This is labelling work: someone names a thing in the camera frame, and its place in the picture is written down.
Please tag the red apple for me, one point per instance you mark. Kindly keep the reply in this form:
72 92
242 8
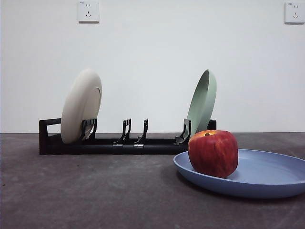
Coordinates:
213 155

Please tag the blue plate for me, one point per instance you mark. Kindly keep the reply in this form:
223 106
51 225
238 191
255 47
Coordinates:
262 181

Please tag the pale green plate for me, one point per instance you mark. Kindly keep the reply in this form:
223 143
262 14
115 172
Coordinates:
202 105

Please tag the black plate rack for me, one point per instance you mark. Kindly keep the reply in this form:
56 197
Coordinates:
107 149

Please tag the cream plate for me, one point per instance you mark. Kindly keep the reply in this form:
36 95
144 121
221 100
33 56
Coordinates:
76 107

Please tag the white wall socket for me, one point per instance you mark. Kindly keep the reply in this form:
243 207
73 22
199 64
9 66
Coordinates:
295 13
88 12

